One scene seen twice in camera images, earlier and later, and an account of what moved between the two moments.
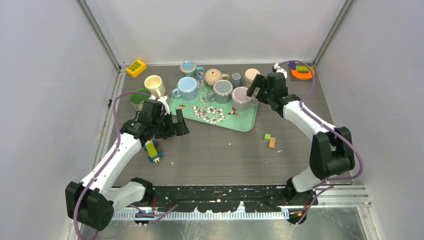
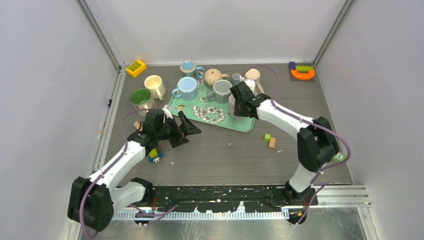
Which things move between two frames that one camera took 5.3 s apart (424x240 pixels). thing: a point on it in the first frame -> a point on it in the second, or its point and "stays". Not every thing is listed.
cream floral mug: [138, 99] stays
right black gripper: [259, 81] -> [237, 111]
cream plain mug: [155, 84] stays
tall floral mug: [249, 75] stays
